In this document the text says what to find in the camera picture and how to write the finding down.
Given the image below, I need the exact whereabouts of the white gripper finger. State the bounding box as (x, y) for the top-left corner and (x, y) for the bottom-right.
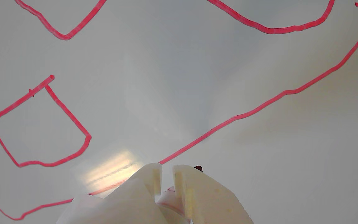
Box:
(173, 165), (254, 224)
(56, 163), (168, 224)

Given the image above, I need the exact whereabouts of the red marker pen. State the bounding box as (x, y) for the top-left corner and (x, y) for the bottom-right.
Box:
(158, 166), (203, 224)

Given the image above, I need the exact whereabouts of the large white whiteboard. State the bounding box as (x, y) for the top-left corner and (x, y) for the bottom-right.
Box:
(0, 0), (358, 224)

